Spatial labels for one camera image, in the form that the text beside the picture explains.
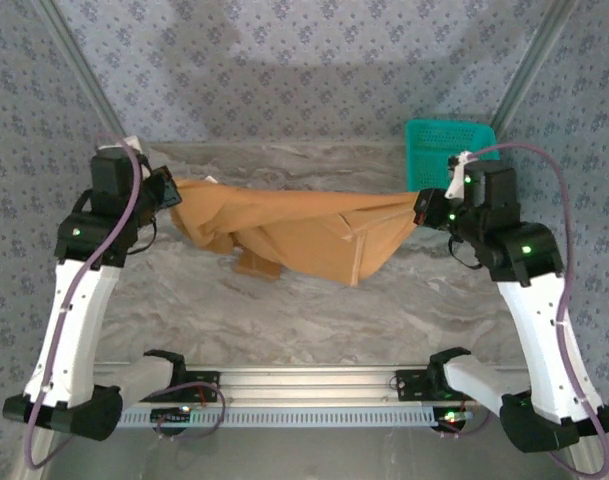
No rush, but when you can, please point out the tan t-shirt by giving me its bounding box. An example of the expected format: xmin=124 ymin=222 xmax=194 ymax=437
xmin=168 ymin=175 xmax=425 ymax=289

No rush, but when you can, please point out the teal plastic basket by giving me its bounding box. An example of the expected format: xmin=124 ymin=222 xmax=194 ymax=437
xmin=404 ymin=118 xmax=503 ymax=194

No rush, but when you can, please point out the small black circuit board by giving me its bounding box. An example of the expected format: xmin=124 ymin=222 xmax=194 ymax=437
xmin=432 ymin=407 xmax=474 ymax=432
xmin=151 ymin=407 xmax=194 ymax=427

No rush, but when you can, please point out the aluminium frame post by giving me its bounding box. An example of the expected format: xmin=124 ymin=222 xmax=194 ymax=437
xmin=33 ymin=0 xmax=128 ymax=139
xmin=486 ymin=0 xmax=583 ymax=134

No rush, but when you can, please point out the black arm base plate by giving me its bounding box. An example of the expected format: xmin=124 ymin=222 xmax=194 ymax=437
xmin=171 ymin=368 xmax=221 ymax=404
xmin=394 ymin=368 xmax=438 ymax=404

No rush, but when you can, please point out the aluminium mounting rail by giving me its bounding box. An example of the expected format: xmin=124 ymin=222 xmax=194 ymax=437
xmin=93 ymin=364 xmax=530 ymax=401

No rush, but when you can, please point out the slotted grey cable duct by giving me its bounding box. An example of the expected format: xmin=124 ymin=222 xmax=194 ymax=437
xmin=116 ymin=405 xmax=478 ymax=430

